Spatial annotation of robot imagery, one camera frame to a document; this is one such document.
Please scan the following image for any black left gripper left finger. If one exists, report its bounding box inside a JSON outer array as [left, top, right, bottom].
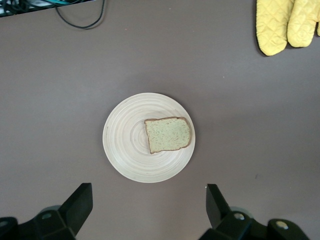
[[17, 182, 94, 240]]

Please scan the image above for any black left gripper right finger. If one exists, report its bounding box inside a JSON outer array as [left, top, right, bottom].
[[199, 183, 270, 240]]

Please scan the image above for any round wooden plate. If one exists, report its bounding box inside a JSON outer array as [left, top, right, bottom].
[[102, 92, 196, 184]]

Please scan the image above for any brown toast slice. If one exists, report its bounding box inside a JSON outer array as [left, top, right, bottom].
[[144, 116, 193, 155]]

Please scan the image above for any yellow quilted oven mitt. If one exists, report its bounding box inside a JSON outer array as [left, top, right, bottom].
[[287, 0, 320, 48], [255, 0, 296, 57]]

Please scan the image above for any black cable loop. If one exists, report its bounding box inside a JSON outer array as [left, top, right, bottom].
[[55, 0, 106, 30]]

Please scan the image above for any tangled cable bundle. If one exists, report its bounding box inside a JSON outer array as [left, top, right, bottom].
[[0, 0, 95, 18]]

